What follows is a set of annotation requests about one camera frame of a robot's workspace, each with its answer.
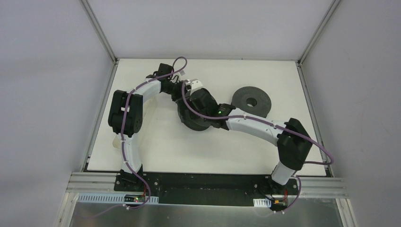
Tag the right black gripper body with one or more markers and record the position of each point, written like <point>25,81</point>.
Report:
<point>190,114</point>

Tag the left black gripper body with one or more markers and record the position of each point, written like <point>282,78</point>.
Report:
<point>180,91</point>

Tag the black spool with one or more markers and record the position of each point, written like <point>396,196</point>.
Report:
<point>252,100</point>
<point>191,120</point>

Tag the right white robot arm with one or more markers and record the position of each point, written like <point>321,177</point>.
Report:
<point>290,137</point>

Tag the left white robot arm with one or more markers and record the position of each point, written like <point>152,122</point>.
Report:
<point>126,112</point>

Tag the white plastic tray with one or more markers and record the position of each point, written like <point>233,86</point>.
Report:
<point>117,143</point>

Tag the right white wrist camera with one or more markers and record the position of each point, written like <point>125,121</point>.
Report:
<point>193,85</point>

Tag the right white cable duct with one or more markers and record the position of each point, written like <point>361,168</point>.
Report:
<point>262,203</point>

